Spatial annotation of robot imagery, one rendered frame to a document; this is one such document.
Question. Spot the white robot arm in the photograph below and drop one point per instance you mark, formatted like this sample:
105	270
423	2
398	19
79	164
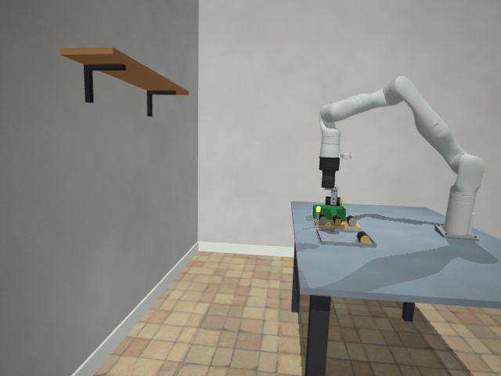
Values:
459	216

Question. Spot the green open box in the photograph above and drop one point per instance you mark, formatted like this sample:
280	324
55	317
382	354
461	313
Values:
329	211

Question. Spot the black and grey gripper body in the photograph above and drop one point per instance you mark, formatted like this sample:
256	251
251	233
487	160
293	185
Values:
329	162

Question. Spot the tan battery holder board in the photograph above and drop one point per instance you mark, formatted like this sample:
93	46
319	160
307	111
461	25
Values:
337	224

